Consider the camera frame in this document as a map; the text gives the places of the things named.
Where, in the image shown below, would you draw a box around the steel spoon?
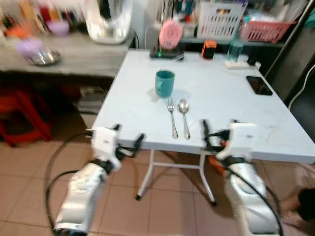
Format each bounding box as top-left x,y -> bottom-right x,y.
177,99 -> 191,141

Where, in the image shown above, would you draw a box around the steel fork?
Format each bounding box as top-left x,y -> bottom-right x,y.
167,97 -> 179,139

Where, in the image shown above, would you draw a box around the white folding table legs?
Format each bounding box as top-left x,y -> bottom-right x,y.
135,149 -> 218,207

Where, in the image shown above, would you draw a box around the teal ceramic mug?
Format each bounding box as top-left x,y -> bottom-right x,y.
155,70 -> 176,99

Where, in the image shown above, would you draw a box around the black smartphone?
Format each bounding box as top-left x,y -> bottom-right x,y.
246,75 -> 274,96

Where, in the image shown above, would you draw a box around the white power strip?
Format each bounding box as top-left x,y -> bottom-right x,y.
224,59 -> 262,71

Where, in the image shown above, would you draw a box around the orange and black device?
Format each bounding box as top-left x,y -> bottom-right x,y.
201,40 -> 218,60

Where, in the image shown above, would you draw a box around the grey counter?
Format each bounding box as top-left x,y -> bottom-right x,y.
0,32 -> 137,79

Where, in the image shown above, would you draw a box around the teal clear water bottle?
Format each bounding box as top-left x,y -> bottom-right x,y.
227,19 -> 246,62

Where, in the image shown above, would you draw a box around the red plastic stool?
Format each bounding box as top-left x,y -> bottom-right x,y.
0,83 -> 55,148

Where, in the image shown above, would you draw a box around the steel bowl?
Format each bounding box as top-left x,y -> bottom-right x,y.
27,49 -> 63,67

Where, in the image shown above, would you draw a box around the pink round desk fan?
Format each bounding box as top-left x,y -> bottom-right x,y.
149,18 -> 186,61

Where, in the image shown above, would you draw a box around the clear plastic bag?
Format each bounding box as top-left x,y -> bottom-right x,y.
81,0 -> 134,45

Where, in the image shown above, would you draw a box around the person's bare foot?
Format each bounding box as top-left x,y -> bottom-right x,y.
280,187 -> 315,223

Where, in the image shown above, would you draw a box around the white plastic basket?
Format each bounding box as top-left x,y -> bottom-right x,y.
196,0 -> 247,41

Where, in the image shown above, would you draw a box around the purple plastic bowl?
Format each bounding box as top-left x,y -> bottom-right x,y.
47,20 -> 71,38

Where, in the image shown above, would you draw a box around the pink plastic basket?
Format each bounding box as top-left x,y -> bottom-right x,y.
239,20 -> 297,44

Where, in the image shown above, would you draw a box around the pale purple plastic cup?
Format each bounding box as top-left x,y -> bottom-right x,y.
14,38 -> 44,58

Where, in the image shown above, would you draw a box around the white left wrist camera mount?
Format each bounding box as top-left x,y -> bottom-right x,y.
91,126 -> 122,161

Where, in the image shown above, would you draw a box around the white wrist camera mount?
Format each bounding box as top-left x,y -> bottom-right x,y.
91,126 -> 122,161
217,122 -> 259,161

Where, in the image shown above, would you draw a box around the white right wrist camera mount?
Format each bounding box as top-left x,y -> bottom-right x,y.
217,122 -> 259,161

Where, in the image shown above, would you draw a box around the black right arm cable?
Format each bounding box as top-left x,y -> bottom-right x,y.
225,165 -> 284,236

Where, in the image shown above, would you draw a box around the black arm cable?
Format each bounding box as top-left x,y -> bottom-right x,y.
44,130 -> 95,232
225,165 -> 284,236

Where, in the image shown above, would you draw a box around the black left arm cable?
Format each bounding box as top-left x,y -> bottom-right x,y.
44,130 -> 95,232

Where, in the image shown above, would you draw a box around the white wall cable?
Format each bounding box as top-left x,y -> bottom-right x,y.
287,63 -> 315,110

